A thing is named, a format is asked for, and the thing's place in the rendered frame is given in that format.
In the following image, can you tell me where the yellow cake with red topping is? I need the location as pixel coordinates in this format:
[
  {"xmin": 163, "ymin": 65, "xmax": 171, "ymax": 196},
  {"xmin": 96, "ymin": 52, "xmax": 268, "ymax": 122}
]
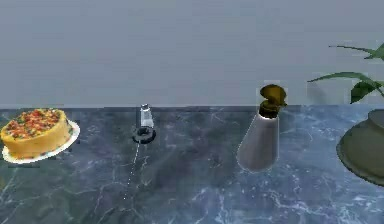
[{"xmin": 0, "ymin": 108, "xmax": 72, "ymax": 160}]

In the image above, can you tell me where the clear shaker with silver cap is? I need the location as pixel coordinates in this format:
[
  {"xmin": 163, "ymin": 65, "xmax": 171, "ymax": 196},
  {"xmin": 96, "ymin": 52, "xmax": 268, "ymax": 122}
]
[{"xmin": 139, "ymin": 103, "xmax": 155, "ymax": 130}]

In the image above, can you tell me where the grey bottle with olive stopper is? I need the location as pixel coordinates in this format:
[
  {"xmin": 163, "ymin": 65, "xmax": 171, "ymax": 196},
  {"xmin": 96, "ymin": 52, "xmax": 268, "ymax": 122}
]
[{"xmin": 236, "ymin": 83, "xmax": 288, "ymax": 173}]

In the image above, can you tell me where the white round plate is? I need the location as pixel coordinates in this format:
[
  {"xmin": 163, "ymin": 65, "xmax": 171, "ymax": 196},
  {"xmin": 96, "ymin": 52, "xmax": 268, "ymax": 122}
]
[{"xmin": 1, "ymin": 119, "xmax": 81, "ymax": 165}]

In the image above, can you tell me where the green house plant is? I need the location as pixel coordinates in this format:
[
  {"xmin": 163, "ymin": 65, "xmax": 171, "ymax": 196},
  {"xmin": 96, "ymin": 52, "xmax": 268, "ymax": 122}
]
[{"xmin": 307, "ymin": 42, "xmax": 384, "ymax": 105}]

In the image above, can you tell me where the grey-olive round pot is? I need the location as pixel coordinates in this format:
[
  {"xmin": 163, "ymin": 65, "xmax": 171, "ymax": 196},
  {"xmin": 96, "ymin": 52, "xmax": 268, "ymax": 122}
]
[{"xmin": 336, "ymin": 109, "xmax": 384, "ymax": 188}]

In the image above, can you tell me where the black ring with thin wire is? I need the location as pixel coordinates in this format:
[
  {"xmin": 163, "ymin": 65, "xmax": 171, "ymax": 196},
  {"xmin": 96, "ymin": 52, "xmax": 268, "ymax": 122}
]
[{"xmin": 122, "ymin": 126, "xmax": 157, "ymax": 202}]

